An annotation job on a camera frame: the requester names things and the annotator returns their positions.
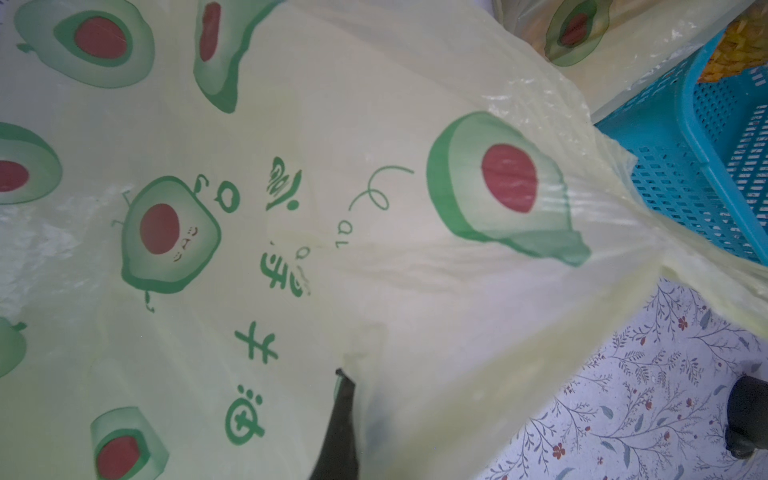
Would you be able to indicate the pineapple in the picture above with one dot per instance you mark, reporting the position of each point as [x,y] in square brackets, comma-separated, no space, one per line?
[742,47]

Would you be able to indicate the teal plastic basket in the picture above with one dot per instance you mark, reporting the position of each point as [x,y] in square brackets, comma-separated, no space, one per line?
[701,152]

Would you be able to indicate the green avocado plastic bag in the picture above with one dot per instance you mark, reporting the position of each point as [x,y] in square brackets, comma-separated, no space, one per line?
[210,209]
[611,50]

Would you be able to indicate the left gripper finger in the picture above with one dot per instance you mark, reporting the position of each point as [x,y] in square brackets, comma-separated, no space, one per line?
[337,459]

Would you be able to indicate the small black alarm clock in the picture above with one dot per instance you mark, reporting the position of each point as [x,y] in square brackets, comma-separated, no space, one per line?
[746,429]

